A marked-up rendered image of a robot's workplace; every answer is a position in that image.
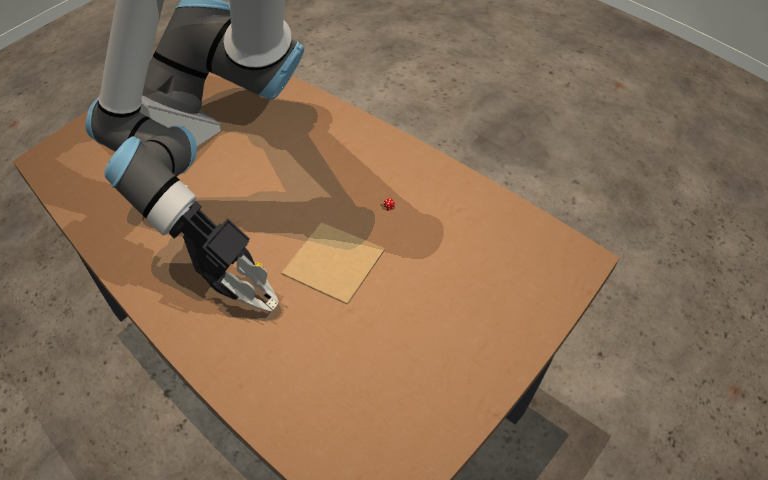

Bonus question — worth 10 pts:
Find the tan square mat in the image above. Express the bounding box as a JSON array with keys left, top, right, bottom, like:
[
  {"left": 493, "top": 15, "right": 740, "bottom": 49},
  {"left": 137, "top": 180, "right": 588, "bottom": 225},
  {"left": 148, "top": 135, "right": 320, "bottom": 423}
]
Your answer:
[{"left": 282, "top": 222, "right": 385, "bottom": 304}]

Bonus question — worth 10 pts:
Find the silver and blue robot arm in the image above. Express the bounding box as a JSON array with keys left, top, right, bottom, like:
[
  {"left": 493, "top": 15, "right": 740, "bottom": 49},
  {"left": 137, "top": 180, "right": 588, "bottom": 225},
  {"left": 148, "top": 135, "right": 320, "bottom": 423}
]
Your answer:
[{"left": 85, "top": 0, "right": 304, "bottom": 235}]

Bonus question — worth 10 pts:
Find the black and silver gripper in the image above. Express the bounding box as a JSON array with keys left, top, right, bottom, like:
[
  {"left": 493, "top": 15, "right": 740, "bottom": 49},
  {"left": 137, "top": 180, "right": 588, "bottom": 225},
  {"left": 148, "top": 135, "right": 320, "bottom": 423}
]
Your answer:
[{"left": 169, "top": 201, "right": 279, "bottom": 312}]

